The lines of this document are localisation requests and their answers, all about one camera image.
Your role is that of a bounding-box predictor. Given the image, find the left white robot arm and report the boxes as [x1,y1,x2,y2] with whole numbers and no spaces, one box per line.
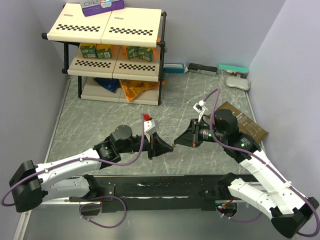
[9,123,173,213]

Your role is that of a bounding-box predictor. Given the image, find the blue white flat box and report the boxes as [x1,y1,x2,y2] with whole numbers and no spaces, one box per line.
[163,63,189,74]

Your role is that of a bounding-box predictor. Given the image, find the purple white box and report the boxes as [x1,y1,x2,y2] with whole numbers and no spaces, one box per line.
[80,0,125,17]

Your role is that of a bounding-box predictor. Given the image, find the blue snack bag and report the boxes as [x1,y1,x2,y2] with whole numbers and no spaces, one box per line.
[94,77,120,93]

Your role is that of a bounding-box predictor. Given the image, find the green yellow carton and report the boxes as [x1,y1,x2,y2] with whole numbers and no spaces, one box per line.
[125,46,139,60]
[79,42,97,59]
[138,47,154,62]
[96,44,112,59]

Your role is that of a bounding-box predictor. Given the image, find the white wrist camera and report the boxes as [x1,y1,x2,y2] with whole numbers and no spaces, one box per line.
[141,113,159,136]
[193,100,208,122]

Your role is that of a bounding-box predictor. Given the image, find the brown foil pouch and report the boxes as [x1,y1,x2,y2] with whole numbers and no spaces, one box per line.
[217,101,268,144]

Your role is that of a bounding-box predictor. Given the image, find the teal white box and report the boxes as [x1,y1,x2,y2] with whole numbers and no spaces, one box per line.
[217,64,249,78]

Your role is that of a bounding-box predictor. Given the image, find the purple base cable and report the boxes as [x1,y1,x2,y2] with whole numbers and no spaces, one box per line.
[219,211,263,223]
[79,194,127,229]

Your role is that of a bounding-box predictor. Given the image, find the green yellow carton far left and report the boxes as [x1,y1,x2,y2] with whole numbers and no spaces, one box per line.
[79,42,97,59]

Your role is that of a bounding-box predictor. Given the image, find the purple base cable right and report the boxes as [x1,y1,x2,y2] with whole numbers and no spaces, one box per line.
[219,211,263,223]

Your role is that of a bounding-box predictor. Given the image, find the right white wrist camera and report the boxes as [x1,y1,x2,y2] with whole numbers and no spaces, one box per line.
[193,100,208,122]

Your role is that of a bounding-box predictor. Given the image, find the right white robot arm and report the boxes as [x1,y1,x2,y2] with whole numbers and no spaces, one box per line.
[174,109,320,239]

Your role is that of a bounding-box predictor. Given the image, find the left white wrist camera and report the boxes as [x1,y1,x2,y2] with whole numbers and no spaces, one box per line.
[141,113,159,136]

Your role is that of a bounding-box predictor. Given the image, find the grey white pad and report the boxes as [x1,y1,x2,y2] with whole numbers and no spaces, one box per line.
[225,76,251,91]

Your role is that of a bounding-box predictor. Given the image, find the black long box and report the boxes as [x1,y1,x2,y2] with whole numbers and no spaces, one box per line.
[188,63,218,77]

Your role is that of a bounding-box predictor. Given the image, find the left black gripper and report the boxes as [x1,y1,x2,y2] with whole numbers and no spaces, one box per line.
[118,131,173,160]

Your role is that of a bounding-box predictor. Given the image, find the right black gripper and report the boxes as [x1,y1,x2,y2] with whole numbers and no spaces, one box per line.
[174,118,227,147]

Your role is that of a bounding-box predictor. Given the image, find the cream black three-tier shelf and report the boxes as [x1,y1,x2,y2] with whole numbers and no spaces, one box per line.
[41,3,167,106]

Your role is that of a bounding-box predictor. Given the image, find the green yellow carton right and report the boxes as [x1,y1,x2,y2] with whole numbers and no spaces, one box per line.
[138,47,154,62]

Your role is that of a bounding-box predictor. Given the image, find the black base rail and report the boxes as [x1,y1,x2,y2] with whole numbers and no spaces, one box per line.
[68,173,247,213]

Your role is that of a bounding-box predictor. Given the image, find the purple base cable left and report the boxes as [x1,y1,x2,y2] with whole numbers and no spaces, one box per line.
[79,194,127,229]

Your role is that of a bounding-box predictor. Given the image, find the orange snack bag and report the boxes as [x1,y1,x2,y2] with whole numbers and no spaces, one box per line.
[119,79,161,102]

